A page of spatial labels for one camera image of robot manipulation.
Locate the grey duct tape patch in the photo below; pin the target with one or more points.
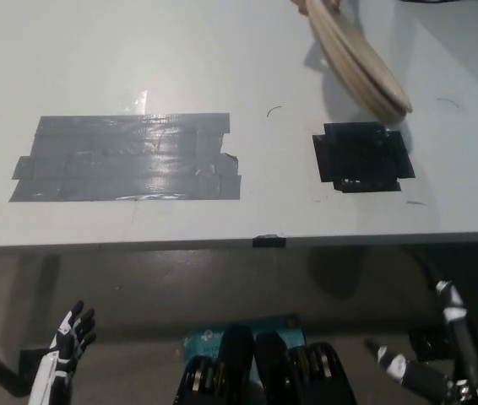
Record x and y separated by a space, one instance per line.
129 160

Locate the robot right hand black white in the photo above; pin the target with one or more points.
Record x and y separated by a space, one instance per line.
460 358

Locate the person's bare hand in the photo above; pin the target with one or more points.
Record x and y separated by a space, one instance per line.
300 4

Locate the stack of beige paper plates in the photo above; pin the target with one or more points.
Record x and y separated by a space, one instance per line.
359 63

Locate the black tape patch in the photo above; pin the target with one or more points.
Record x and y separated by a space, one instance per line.
361 160

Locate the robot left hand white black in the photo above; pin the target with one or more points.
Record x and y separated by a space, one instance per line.
59 350

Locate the teal router box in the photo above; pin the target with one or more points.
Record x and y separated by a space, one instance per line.
205 337

